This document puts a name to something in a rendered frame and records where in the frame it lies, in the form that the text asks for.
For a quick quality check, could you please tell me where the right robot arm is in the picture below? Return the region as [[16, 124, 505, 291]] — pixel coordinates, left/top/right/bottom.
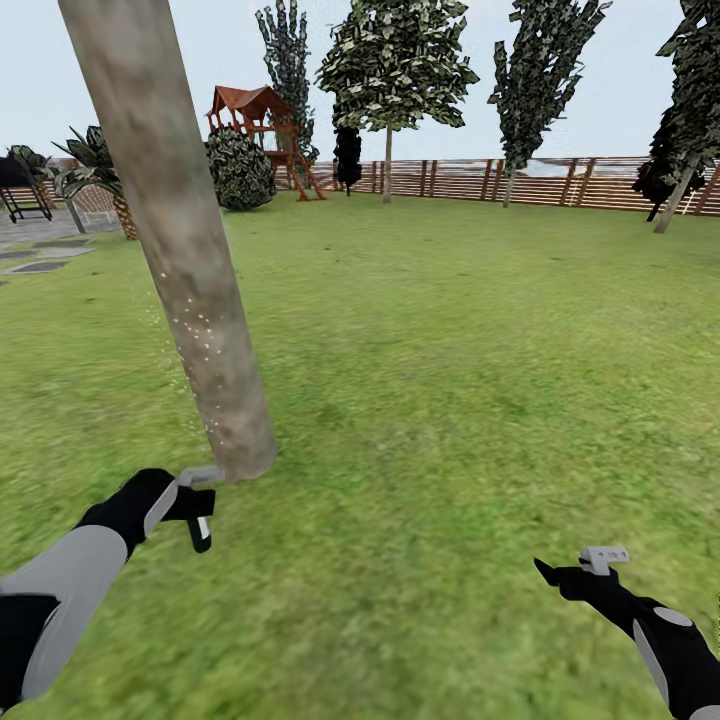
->
[[535, 545, 720, 720]]

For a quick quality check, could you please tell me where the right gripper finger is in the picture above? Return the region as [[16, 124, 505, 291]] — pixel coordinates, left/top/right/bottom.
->
[[535, 558, 558, 587]]

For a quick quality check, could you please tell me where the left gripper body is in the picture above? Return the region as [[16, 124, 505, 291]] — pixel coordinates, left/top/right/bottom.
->
[[171, 488, 215, 520]]

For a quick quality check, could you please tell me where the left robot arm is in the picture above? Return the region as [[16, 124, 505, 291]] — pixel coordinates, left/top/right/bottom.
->
[[0, 464, 225, 716]]

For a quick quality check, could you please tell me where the pesticide atomizer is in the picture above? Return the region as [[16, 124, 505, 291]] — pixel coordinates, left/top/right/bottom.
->
[[183, 516, 213, 552]]

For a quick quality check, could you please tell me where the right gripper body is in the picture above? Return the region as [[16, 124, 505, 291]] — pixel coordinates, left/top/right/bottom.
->
[[556, 565, 623, 618]]

